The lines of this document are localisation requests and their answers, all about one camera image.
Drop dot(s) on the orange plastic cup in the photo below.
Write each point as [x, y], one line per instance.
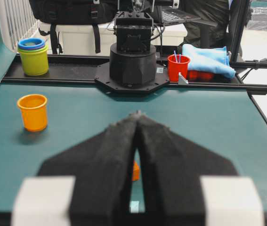
[33, 108]

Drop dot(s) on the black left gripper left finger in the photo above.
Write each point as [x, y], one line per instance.
[85, 185]

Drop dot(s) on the black laptop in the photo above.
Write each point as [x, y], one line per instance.
[169, 16]

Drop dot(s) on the orange block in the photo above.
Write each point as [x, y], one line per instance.
[136, 172]

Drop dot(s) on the stacked green blue cups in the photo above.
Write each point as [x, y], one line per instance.
[34, 58]

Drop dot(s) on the black metal frame rail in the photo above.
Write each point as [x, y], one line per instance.
[238, 16]

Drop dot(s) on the black backpack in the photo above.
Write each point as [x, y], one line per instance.
[74, 12]

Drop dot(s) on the light blue cloth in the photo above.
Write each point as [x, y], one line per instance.
[212, 60]

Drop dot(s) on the red cup with straws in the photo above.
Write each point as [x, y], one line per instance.
[175, 68]

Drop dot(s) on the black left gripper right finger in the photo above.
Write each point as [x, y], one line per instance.
[186, 184]

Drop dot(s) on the red objects under cloth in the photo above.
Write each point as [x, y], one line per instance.
[193, 75]

